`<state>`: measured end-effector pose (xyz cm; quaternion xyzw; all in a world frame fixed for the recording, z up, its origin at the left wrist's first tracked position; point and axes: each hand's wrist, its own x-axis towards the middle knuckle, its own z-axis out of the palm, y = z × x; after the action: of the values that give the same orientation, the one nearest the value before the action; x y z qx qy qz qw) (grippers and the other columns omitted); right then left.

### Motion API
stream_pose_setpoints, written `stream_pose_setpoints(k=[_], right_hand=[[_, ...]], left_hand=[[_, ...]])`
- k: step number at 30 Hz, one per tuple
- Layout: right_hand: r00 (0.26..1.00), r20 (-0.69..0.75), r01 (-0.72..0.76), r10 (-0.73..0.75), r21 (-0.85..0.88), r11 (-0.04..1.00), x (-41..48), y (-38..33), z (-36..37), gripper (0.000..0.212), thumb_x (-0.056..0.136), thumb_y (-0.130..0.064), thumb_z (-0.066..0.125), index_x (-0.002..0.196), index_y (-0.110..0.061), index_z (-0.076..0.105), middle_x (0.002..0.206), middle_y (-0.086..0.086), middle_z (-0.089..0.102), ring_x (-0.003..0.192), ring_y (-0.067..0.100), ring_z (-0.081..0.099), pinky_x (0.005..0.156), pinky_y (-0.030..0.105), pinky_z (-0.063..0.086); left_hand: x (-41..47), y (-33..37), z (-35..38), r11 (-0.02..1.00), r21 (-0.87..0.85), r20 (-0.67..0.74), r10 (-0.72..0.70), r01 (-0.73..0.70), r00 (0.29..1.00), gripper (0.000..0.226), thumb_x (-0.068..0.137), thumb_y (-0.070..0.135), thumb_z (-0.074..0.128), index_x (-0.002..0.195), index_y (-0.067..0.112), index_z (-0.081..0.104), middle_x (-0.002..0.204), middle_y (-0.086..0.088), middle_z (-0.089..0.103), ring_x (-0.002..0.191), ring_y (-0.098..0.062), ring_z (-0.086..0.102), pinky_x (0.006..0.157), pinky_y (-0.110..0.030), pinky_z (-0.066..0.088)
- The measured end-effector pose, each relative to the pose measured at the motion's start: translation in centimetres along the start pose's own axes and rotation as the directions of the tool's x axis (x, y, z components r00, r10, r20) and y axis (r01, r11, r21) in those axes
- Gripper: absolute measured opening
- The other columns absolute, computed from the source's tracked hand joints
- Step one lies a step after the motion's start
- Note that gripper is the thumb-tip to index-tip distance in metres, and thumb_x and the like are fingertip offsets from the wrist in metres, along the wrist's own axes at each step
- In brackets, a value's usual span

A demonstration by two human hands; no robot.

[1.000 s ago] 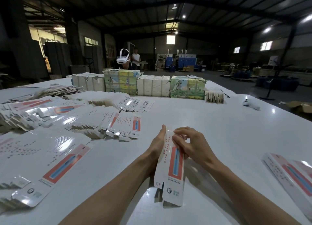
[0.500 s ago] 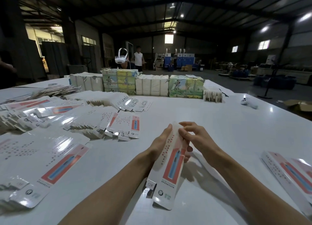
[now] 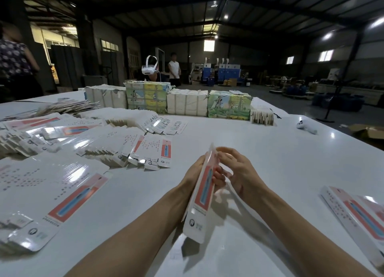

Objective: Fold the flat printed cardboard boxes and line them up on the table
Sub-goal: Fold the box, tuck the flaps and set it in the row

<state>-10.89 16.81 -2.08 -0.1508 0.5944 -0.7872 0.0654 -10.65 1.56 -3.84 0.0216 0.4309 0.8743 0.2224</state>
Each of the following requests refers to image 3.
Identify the open cardboard box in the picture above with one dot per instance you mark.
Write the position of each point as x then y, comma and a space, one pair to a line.
367, 135

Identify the dark grey cabinet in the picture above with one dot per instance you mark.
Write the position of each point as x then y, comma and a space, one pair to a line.
68, 68

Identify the green yellow carton bundle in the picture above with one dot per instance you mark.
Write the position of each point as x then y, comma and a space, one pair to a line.
147, 97

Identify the black floor stand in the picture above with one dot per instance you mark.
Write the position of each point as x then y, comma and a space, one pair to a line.
337, 96

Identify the grey crate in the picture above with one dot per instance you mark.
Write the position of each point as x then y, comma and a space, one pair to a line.
95, 81

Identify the pile of grey flat sheets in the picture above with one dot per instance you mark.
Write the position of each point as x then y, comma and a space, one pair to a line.
54, 108

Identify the person's right forearm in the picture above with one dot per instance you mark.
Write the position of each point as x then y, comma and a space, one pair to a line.
315, 241

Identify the toothbrush carton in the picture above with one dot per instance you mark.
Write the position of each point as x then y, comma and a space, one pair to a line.
204, 193

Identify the small wall window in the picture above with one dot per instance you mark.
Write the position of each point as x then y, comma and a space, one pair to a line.
290, 60

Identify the blue machine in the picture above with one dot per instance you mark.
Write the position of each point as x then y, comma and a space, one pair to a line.
228, 74

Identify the double wall window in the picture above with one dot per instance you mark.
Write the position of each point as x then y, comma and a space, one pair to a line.
326, 56

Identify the small black tool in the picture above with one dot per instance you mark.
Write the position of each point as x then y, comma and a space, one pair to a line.
276, 114

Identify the person's left hand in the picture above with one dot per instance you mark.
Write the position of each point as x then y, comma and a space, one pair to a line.
191, 175

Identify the green printed carton bundle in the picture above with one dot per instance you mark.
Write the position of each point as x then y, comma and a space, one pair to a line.
229, 105

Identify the pile of carton blanks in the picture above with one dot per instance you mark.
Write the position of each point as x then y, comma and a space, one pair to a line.
60, 172

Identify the square bright window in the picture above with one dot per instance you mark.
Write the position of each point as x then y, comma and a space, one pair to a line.
209, 45

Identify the small beige card stack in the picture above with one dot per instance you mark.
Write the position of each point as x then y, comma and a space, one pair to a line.
262, 117

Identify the blue bins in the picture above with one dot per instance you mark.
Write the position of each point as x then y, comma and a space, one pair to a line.
338, 102

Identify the person's right hand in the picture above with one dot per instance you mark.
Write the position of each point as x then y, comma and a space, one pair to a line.
243, 175

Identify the row of white cartons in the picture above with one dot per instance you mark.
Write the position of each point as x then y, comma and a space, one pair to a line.
106, 97
188, 102

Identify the white headset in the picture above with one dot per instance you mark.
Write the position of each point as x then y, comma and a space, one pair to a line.
150, 68

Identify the small white object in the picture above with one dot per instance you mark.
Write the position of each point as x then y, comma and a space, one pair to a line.
306, 127

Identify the person's left forearm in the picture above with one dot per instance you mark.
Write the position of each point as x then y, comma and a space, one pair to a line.
135, 241

